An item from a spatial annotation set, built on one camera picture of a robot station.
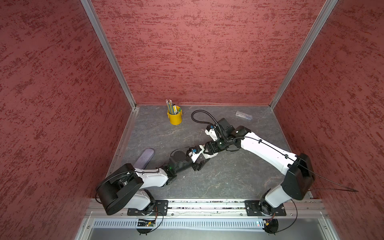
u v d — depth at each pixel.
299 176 0.43
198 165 0.72
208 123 0.73
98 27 0.78
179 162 0.64
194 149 0.68
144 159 0.88
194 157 0.71
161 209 0.74
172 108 1.03
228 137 0.60
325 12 0.73
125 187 0.43
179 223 0.77
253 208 0.74
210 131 0.75
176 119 1.06
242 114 1.15
